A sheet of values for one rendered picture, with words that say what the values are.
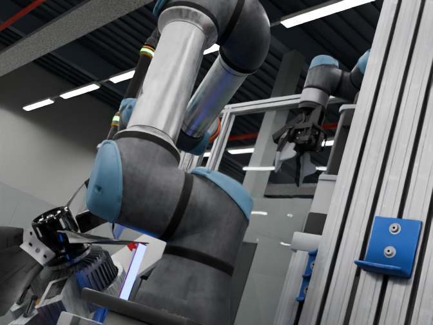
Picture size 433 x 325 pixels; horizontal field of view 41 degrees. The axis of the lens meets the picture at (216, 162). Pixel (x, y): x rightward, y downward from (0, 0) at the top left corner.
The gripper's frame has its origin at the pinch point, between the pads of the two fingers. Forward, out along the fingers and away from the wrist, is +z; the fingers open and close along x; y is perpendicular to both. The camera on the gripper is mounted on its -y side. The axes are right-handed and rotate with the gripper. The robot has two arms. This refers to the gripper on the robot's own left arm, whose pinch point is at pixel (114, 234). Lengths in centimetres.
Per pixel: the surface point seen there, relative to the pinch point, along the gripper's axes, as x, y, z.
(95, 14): 532, 259, -258
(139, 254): -11.6, 0.6, 3.9
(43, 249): 30.0, -4.7, 7.0
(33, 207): 558, 219, -3
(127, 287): -11.6, -1.7, 11.9
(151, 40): 23, 20, -61
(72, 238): 3.5, -9.6, 1.9
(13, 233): 47.6, -7.1, 3.8
